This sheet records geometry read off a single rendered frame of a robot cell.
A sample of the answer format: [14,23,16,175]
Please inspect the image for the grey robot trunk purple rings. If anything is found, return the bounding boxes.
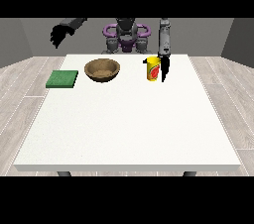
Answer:
[101,18,153,56]

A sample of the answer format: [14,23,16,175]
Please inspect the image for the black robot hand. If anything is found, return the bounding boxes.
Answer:
[50,24,75,50]
[142,54,171,83]

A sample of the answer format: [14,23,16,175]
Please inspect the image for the yellow cup with melon print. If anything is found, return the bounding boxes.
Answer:
[146,56,162,83]

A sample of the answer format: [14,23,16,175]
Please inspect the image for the green square pad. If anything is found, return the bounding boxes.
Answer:
[45,69,79,89]

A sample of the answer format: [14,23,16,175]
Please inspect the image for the brown wooden bowl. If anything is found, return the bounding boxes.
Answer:
[83,57,121,83]

